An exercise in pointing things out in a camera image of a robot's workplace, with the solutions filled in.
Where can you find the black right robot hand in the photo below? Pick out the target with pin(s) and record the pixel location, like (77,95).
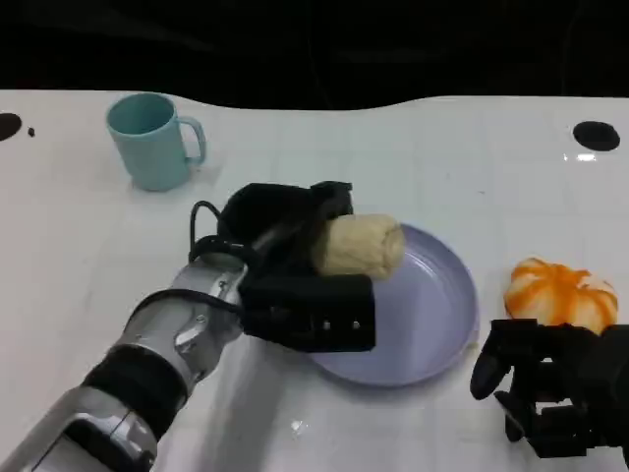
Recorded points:
(565,373)

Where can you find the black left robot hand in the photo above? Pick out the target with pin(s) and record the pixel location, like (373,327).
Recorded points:
(265,206)

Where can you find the beige towel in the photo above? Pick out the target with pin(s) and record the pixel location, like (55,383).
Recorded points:
(359,246)

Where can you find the orange and white toy bread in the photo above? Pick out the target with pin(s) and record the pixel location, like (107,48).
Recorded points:
(560,290)

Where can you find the pale green mug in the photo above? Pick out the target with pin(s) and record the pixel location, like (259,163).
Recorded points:
(147,147)

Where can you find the lilac plate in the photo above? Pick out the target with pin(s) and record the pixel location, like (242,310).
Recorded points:
(422,319)

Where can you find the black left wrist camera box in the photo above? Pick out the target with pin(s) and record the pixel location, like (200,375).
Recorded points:
(314,314)

